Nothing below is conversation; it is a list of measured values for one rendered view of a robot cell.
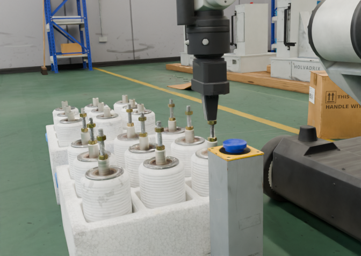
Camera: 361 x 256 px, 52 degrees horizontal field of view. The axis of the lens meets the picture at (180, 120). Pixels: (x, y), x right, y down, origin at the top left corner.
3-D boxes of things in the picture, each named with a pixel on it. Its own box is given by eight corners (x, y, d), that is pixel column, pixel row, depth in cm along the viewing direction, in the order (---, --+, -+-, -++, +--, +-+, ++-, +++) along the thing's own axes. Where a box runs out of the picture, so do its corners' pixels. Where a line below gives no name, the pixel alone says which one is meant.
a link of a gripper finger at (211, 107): (203, 120, 79) (202, 91, 77) (217, 119, 80) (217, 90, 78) (206, 122, 77) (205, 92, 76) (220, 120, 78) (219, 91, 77)
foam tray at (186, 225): (189, 198, 118) (187, 144, 114) (260, 264, 83) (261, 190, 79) (63, 226, 104) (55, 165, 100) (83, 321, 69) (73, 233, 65)
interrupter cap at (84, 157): (110, 150, 88) (109, 148, 88) (112, 161, 81) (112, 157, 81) (77, 154, 86) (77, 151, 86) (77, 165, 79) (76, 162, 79)
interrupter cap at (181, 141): (177, 148, 88) (177, 145, 88) (172, 139, 95) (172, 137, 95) (208, 144, 89) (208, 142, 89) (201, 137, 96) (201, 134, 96)
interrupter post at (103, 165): (112, 172, 74) (110, 156, 73) (108, 177, 72) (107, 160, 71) (100, 172, 74) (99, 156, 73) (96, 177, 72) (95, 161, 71)
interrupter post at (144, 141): (137, 150, 88) (136, 136, 87) (144, 147, 90) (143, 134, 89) (144, 151, 86) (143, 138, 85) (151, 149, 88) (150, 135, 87)
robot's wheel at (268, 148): (303, 189, 122) (305, 129, 117) (315, 194, 117) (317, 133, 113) (252, 201, 114) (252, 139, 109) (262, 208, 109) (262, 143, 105)
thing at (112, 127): (122, 161, 136) (118, 112, 132) (128, 169, 127) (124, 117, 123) (95, 165, 132) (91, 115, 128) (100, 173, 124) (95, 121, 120)
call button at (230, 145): (238, 148, 66) (238, 136, 65) (251, 154, 62) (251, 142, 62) (218, 151, 64) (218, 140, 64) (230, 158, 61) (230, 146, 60)
